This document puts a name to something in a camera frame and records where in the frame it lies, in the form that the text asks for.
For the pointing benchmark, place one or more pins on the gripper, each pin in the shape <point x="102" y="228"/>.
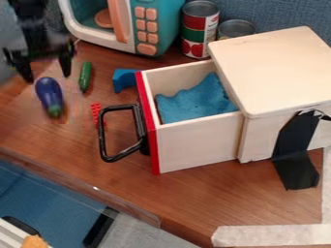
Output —
<point x="41" y="46"/>

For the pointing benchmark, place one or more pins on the purple toy eggplant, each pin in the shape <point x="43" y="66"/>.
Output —
<point x="48" y="93"/>

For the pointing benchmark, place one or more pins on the drawer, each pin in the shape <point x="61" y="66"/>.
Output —
<point x="194" y="142"/>

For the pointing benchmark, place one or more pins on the green toy cucumber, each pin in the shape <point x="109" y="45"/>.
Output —
<point x="85" y="76"/>

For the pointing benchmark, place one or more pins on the red toy brick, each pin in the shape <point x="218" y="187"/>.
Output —
<point x="95" y="113"/>

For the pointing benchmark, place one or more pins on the blue toy block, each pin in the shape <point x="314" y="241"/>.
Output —
<point x="123" y="79"/>

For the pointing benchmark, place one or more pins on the toy microwave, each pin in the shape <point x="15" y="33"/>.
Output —
<point x="151" y="25"/>

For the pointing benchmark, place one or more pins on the blue cloth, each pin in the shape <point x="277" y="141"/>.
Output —
<point x="194" y="103"/>

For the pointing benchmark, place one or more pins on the red and white can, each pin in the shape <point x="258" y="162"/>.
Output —
<point x="199" y="30"/>

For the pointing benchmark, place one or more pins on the silver can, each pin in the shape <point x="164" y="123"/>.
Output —
<point x="235" y="29"/>

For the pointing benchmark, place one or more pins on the cabinet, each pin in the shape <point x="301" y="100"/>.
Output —
<point x="276" y="71"/>

